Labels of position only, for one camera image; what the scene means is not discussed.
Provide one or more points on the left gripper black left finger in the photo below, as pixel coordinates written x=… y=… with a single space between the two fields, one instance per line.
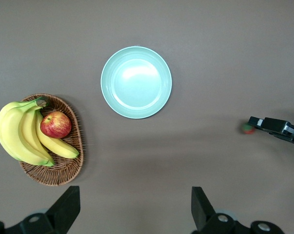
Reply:
x=64 y=212

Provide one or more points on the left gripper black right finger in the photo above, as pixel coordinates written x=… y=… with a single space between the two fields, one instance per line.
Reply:
x=202 y=209

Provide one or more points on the red strawberry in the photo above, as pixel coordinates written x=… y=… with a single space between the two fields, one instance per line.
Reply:
x=247 y=130

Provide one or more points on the pale green round plate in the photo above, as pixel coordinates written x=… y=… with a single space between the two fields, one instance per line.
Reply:
x=136 y=83

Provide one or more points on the brown wicker basket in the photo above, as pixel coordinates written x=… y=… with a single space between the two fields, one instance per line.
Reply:
x=61 y=170

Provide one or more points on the brown table cloth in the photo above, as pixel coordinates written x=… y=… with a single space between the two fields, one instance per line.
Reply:
x=210 y=61

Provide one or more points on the red apple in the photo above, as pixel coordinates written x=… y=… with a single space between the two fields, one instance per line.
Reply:
x=56 y=124

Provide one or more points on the yellow banana bunch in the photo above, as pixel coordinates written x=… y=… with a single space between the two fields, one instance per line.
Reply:
x=12 y=131

